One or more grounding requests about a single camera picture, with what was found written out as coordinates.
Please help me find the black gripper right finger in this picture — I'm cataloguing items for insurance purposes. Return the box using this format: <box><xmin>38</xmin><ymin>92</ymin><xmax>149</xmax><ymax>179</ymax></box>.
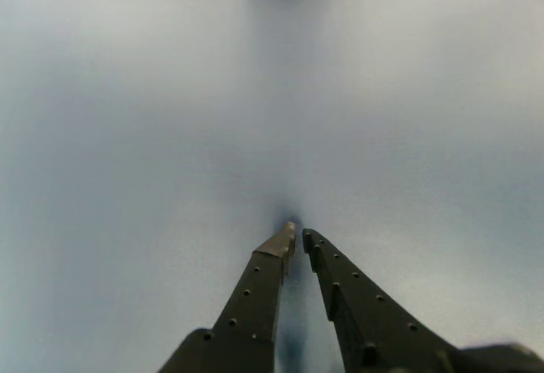
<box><xmin>301</xmin><ymin>227</ymin><xmax>468</xmax><ymax>373</ymax></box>

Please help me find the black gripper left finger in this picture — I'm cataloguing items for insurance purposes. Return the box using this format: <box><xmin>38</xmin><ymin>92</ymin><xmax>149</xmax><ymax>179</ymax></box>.
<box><xmin>157</xmin><ymin>220</ymin><xmax>298</xmax><ymax>373</ymax></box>

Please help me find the dark blue-grey mat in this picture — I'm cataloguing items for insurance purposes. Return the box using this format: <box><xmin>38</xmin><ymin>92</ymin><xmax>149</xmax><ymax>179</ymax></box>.
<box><xmin>0</xmin><ymin>0</ymin><xmax>544</xmax><ymax>373</ymax></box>

